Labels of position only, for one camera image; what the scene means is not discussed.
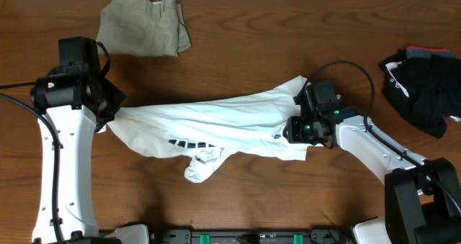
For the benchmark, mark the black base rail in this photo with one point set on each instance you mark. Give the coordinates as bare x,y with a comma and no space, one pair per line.
311,236

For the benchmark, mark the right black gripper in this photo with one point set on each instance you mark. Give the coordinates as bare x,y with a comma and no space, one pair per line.
294,136

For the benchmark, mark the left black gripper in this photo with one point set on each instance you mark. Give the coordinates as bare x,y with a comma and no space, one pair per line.
116,96

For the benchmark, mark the folded khaki shorts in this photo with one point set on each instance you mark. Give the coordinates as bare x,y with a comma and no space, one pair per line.
143,28

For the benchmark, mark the black garment red trim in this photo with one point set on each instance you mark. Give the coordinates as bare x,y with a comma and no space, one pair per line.
423,86

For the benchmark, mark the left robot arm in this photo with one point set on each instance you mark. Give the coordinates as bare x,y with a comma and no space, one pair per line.
74,101

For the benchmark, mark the white t-shirt black print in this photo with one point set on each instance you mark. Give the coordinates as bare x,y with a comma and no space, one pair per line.
209,132

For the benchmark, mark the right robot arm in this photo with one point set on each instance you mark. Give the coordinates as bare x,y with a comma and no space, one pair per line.
422,196

